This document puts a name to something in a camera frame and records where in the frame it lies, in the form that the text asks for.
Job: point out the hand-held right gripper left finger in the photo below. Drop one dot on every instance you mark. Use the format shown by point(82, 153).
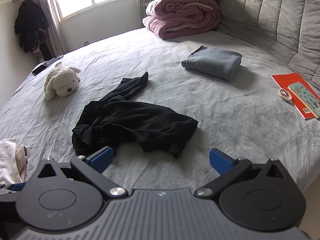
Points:
point(102, 159)

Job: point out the black phone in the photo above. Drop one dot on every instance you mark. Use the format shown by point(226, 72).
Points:
point(40, 69)

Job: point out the red book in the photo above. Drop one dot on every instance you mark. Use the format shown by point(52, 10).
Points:
point(283, 81)

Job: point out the beige cloth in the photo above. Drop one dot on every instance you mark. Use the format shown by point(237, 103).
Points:
point(22, 160)

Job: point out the white plush dog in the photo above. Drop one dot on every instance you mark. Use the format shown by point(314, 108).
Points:
point(62, 80)

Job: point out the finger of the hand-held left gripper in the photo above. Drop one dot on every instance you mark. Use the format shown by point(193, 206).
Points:
point(19, 186)

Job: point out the white cloth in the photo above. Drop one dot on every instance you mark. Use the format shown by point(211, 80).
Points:
point(7, 160)

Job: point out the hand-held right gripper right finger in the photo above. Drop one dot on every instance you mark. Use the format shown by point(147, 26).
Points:
point(220, 161)

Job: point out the grey quilted headboard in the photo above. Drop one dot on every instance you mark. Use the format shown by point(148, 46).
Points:
point(275, 17)

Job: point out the bed with grey sheet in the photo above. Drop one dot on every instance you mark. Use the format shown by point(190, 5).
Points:
point(225, 120)

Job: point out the black garment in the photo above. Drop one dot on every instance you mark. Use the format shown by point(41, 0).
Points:
point(130, 120)

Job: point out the folded grey sweater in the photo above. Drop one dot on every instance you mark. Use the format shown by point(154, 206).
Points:
point(212, 61)

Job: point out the floral cloth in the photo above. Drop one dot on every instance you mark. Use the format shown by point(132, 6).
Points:
point(147, 2)

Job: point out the small pale green book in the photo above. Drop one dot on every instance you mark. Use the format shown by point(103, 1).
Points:
point(306, 96)

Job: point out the hanging dark jacket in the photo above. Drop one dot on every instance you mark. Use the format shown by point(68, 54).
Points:
point(28, 22)

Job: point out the folded pink quilt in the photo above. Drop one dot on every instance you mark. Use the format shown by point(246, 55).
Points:
point(182, 15)

